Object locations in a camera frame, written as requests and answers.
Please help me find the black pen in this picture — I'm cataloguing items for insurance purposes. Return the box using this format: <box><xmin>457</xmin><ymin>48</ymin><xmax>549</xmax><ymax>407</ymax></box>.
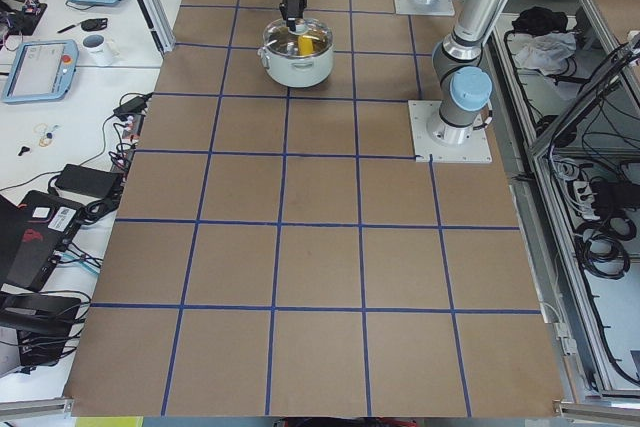
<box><xmin>56</xmin><ymin>23</ymin><xmax>80</xmax><ymax>34</ymax></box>

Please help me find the glass pot lid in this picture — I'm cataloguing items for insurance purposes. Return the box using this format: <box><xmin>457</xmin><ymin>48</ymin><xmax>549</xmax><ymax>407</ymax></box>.
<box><xmin>263</xmin><ymin>18</ymin><xmax>333</xmax><ymax>59</ymax></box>

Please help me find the black power adapter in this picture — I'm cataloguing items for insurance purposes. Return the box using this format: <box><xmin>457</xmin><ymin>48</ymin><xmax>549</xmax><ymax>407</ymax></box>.
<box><xmin>113</xmin><ymin>93</ymin><xmax>153</xmax><ymax>120</ymax></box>

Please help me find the white crumpled cloth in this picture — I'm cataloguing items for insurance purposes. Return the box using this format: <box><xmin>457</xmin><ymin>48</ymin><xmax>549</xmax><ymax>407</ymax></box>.
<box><xmin>514</xmin><ymin>33</ymin><xmax>577</xmax><ymax>75</ymax></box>

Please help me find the yellow corn cob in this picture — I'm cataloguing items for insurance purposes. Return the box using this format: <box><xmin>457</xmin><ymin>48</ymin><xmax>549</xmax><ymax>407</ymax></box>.
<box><xmin>297</xmin><ymin>35</ymin><xmax>314</xmax><ymax>57</ymax></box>

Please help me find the black cloth bundle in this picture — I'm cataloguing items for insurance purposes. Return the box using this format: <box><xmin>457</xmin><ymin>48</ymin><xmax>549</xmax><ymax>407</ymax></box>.
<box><xmin>512</xmin><ymin>6</ymin><xmax>568</xmax><ymax>37</ymax></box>

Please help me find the white mug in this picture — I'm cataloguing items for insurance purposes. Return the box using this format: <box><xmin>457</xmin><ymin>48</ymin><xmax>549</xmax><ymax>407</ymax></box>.
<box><xmin>82</xmin><ymin>34</ymin><xmax>119</xmax><ymax>67</ymax></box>

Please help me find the pale green cooking pot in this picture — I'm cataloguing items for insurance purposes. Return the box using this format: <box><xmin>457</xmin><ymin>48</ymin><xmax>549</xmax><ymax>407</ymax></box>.
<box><xmin>258</xmin><ymin>41</ymin><xmax>334</xmax><ymax>88</ymax></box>

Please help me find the black power brick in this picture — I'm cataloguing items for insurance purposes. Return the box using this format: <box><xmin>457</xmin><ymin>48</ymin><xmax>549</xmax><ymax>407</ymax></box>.
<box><xmin>55</xmin><ymin>164</ymin><xmax>123</xmax><ymax>198</ymax></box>

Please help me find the brown paper table cover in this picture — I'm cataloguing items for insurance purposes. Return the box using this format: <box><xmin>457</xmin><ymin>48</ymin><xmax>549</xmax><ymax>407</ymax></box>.
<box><xmin>65</xmin><ymin>0</ymin><xmax>563</xmax><ymax>419</ymax></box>

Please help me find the near blue teach pendant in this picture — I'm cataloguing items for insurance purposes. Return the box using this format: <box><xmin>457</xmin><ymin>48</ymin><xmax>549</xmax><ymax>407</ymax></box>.
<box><xmin>1</xmin><ymin>40</ymin><xmax>79</xmax><ymax>104</ymax></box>

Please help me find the black laptop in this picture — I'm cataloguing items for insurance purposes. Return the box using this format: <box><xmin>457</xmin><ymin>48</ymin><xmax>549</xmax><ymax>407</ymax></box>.
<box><xmin>1</xmin><ymin>190</ymin><xmax>84</xmax><ymax>292</ymax></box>

